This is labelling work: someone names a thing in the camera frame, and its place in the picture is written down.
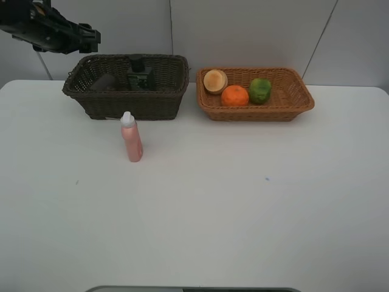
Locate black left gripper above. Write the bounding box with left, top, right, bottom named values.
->
left=11, top=1, right=101, bottom=55

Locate translucent pink plastic cup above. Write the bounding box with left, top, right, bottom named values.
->
left=89, top=74, right=120, bottom=92

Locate dark grey rectangular bottle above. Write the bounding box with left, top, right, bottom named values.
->
left=127, top=54, right=156, bottom=91

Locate pink bottle white cap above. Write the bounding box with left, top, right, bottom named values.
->
left=120, top=111, right=143, bottom=162

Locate round bread bun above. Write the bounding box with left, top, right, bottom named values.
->
left=203, top=69, right=228, bottom=95

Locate orange mandarin fruit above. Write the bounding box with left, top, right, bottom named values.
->
left=221, top=85, right=249, bottom=107

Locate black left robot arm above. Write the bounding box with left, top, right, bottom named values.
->
left=1, top=0, right=101, bottom=55

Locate dark brown wicker basket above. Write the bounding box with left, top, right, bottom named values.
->
left=63, top=54, right=189, bottom=120

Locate orange wicker basket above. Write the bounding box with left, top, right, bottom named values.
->
left=196, top=67, right=315, bottom=122

